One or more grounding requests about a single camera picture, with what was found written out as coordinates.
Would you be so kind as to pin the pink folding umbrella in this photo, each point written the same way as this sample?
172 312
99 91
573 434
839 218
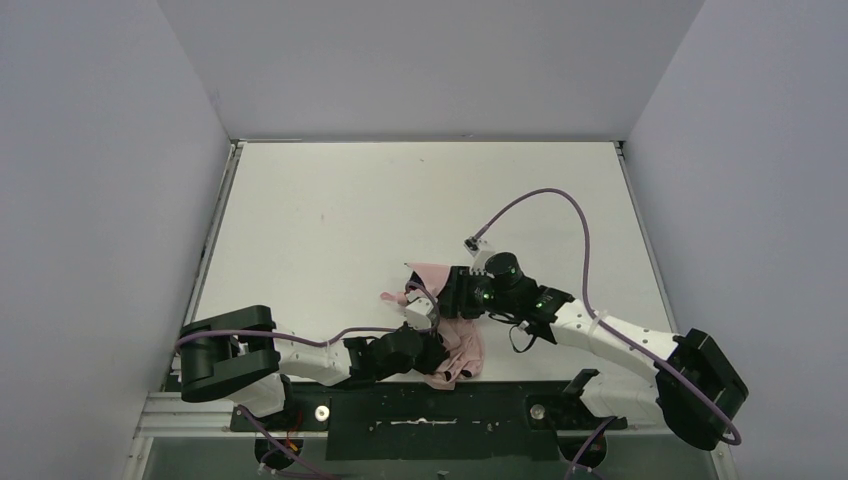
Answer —
461 338

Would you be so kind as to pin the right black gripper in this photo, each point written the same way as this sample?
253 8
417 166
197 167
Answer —
452 291

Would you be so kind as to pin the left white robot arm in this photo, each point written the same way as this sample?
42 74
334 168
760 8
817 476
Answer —
242 356

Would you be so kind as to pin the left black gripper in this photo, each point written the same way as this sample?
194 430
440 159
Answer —
436 353

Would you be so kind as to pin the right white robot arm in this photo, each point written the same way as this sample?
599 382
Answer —
683 382

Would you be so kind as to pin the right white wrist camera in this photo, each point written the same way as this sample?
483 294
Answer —
481 251

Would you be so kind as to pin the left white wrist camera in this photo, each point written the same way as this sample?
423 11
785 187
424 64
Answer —
421 314

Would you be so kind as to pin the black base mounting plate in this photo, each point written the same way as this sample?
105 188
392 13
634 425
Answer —
412 421

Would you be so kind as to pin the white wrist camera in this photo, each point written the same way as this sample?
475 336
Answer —
481 251
421 314

